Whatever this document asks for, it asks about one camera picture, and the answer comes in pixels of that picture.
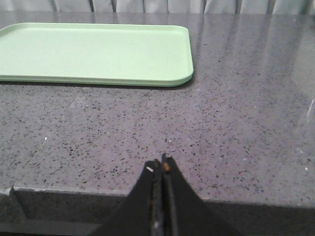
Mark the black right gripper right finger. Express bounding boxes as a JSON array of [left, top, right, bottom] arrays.
[[161, 153, 243, 236]]

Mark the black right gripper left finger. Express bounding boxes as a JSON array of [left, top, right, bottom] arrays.
[[92, 160, 157, 236]]

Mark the light green plastic tray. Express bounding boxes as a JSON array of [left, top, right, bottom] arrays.
[[0, 23, 193, 87]]

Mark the grey pleated curtain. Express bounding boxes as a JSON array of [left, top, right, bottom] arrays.
[[0, 0, 315, 15]]

